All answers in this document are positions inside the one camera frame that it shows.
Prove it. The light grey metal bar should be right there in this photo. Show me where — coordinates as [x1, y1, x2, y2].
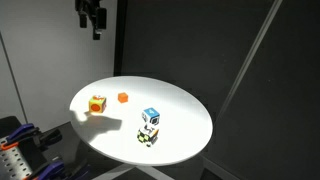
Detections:
[214, 0, 284, 123]

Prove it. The white table base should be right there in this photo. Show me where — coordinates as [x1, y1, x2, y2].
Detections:
[93, 162, 176, 180]

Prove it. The black yellow white cube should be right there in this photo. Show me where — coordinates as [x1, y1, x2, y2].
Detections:
[136, 123, 160, 148]

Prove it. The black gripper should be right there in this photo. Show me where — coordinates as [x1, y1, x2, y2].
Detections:
[74, 0, 108, 41]

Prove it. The perforated metal plate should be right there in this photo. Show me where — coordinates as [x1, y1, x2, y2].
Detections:
[0, 144, 34, 180]

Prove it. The black vertical post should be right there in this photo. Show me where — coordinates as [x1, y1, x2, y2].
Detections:
[113, 0, 130, 77]

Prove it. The purple spring clamp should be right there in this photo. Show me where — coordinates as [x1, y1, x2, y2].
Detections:
[0, 123, 63, 152]
[23, 158, 91, 180]

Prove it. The block with blue face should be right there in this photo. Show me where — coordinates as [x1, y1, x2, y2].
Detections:
[141, 107, 161, 126]

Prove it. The black workbench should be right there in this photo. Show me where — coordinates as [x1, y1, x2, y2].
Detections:
[0, 115, 121, 180]

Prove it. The small orange cube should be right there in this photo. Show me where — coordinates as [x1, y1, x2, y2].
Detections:
[117, 91, 130, 104]

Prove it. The block with orange circle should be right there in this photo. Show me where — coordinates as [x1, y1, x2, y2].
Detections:
[88, 94, 108, 114]

